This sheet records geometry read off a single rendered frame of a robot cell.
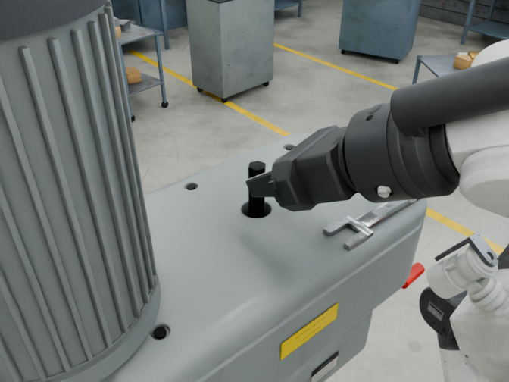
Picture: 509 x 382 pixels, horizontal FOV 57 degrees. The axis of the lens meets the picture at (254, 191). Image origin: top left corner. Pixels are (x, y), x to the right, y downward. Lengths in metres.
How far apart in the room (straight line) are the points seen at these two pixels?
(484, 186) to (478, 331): 0.64
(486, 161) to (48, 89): 0.28
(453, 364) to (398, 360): 1.67
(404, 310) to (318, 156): 2.68
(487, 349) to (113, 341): 0.71
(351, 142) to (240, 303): 0.18
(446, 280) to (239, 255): 0.51
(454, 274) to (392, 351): 1.96
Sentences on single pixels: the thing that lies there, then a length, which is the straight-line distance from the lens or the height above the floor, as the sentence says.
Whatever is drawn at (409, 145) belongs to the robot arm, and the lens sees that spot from 0.38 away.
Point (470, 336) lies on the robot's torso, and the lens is 1.00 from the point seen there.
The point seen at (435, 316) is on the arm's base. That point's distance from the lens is 1.15.
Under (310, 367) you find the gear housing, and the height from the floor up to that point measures 1.71.
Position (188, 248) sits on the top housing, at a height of 1.89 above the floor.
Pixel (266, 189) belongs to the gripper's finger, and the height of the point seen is 1.95.
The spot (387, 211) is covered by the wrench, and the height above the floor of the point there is 1.90.
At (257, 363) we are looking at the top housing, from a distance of 0.51.
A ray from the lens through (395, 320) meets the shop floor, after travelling 3.01.
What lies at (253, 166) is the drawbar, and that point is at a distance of 0.54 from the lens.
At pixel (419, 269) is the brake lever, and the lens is 0.80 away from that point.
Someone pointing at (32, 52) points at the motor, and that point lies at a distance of 0.28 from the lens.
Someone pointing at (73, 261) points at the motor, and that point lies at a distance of 0.34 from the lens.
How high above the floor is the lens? 2.24
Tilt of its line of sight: 35 degrees down
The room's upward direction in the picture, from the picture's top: straight up
